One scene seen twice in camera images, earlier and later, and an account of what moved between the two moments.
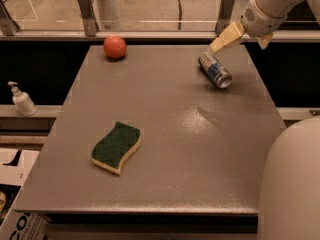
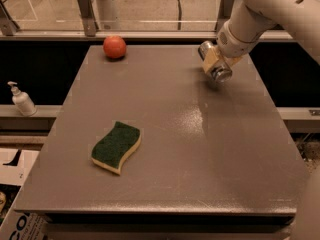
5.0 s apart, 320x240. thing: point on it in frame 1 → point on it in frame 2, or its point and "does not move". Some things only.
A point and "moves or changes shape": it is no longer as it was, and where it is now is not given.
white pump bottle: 22,101 does not move
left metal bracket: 87,12 does not move
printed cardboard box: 24,225 does not move
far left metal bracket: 7,22 does not move
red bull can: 215,70 moves or changes shape
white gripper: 259,23 → 231,44
